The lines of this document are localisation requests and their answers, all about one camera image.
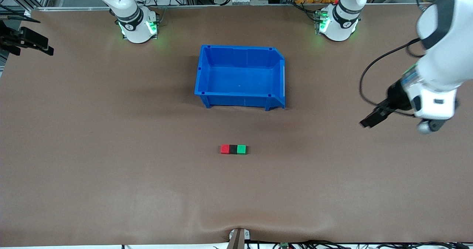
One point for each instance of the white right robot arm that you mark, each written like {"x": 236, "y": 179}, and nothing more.
{"x": 129, "y": 12}

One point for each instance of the brown table edge clamp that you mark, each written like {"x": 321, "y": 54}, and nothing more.
{"x": 238, "y": 239}

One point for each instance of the small black cube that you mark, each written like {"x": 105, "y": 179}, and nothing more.
{"x": 233, "y": 149}

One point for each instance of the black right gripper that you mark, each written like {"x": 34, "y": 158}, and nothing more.
{"x": 14, "y": 38}

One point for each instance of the small red cube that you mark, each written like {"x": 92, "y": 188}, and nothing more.
{"x": 224, "y": 149}

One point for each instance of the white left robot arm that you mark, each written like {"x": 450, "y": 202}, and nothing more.
{"x": 443, "y": 64}

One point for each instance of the blue plastic storage bin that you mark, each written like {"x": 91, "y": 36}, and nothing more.
{"x": 240, "y": 79}

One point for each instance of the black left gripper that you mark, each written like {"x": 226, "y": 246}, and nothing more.
{"x": 395, "y": 95}

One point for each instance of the small green cube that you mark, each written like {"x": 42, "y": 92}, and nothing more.
{"x": 241, "y": 149}

